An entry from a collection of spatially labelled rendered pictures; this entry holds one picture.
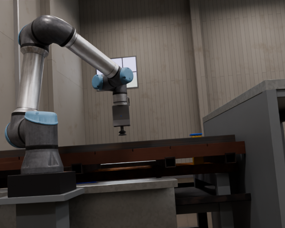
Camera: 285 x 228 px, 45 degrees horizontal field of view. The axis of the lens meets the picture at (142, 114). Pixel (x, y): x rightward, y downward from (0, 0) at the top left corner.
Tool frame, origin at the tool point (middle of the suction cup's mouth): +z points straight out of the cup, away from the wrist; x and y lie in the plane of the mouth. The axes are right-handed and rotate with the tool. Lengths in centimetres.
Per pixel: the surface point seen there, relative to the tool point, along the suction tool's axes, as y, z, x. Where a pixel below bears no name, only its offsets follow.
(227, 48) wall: -334, -335, -958
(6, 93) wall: 235, -125, -468
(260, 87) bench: -59, -13, 37
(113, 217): 6.0, 37.9, 12.9
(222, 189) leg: -47, 30, 4
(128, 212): -0.9, 36.4, 12.9
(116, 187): 2.6, 23.5, 28.9
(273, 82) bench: -62, -14, 42
